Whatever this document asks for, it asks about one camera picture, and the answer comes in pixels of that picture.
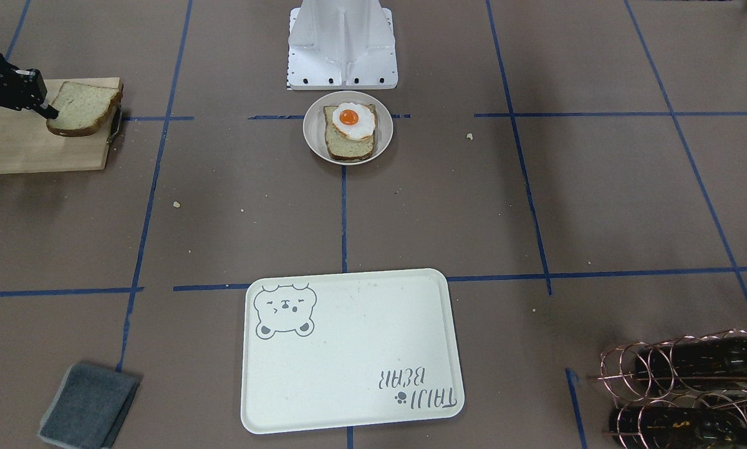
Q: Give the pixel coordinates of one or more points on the bread slice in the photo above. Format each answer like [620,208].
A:
[82,108]
[344,149]

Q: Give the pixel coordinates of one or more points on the cream bear tray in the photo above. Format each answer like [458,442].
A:
[347,350]

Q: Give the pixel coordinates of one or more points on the wooden cutting board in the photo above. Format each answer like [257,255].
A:
[26,146]

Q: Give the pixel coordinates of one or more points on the white round plate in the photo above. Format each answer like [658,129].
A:
[313,125]

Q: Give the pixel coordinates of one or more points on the grey folded cloth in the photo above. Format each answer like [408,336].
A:
[89,407]

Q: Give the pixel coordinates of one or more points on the fried egg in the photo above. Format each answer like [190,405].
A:
[354,121]

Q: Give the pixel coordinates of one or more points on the dark green wine bottle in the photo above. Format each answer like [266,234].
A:
[702,365]

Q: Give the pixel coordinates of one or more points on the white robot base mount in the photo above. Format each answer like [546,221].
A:
[341,45]

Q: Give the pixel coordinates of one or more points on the copper wire bottle rack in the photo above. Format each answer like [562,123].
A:
[685,392]

